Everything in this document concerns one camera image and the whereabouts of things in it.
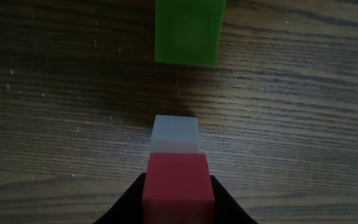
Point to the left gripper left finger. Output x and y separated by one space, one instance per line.
127 207

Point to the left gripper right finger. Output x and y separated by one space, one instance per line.
227 208

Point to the red cube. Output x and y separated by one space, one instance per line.
177 183

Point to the white cube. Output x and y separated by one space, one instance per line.
175 133

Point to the green cube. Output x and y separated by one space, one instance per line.
188 31

